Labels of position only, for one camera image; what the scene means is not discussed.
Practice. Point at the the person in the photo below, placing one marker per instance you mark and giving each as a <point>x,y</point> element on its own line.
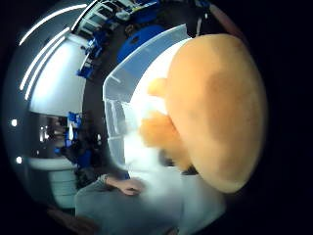
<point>130,213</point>

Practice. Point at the blue office chair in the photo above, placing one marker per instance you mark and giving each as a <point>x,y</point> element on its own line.
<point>98,41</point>
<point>84,160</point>
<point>86,70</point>
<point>73,121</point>

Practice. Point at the clear plastic storage box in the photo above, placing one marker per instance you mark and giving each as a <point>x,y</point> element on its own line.
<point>125,81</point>

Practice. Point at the long ceiling light strip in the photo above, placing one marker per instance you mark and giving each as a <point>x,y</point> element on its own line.
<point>49,20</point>
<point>42,67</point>
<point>40,57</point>

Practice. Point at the white shelf rack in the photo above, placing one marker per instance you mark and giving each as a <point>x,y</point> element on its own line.
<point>98,14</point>

